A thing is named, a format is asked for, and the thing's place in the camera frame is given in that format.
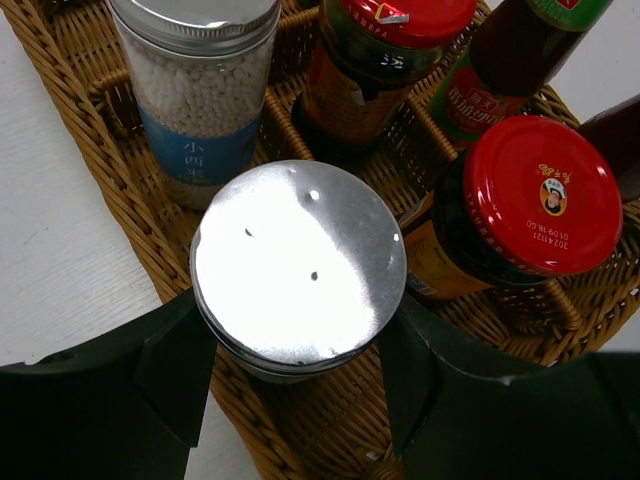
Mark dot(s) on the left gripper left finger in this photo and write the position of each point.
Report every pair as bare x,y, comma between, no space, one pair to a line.
128,404

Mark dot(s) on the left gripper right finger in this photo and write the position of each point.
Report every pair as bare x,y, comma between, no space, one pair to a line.
460,409

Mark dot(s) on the silver-lid spice jar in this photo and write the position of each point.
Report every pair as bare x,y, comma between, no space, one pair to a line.
199,71
297,266

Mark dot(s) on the red-lid sauce jar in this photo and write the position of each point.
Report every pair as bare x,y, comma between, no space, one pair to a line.
369,56
532,200

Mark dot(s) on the yellow-cap sauce bottle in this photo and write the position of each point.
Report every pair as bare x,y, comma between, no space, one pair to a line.
518,48

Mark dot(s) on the brown wicker divided basket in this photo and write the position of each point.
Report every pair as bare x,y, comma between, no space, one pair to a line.
331,427

